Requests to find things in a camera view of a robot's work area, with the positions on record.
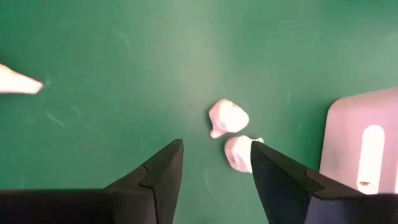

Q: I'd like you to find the narrow white plastic basket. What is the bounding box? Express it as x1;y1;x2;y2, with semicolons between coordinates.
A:
319;88;398;196

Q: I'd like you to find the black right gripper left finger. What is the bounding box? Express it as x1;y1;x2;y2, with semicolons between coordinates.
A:
104;139;185;224

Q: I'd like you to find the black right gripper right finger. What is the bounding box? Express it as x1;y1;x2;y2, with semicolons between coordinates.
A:
249;141;364;224

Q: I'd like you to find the green table mat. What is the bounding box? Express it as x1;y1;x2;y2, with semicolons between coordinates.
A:
0;0;398;224

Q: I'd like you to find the white garlic bulb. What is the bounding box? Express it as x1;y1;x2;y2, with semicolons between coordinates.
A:
0;63;44;95

